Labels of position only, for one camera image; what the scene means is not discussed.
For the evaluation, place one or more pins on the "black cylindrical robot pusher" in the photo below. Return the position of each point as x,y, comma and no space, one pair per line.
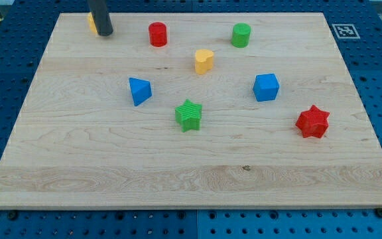
102,20

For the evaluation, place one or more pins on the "blue cube block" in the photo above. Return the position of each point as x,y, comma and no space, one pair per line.
266,87

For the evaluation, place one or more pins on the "white fiducial marker tag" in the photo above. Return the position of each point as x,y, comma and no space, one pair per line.
345,31

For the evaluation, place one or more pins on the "red star block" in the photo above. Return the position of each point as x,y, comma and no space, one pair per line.
313,122

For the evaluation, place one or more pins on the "red cylinder block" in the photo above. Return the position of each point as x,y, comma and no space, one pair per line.
158,34

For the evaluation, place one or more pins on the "green cylinder block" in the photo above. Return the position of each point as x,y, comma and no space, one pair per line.
240,35

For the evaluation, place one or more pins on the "yellow heart block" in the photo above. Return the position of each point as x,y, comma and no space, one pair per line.
203,61

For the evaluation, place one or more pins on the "light wooden board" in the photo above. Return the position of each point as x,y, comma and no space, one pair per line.
79,143

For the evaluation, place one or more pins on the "green star block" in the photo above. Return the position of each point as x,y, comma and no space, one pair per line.
188,115

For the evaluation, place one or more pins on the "blue triangle block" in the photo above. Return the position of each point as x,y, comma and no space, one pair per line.
140,90

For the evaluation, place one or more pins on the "yellow block behind pusher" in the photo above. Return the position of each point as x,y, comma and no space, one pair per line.
91,23

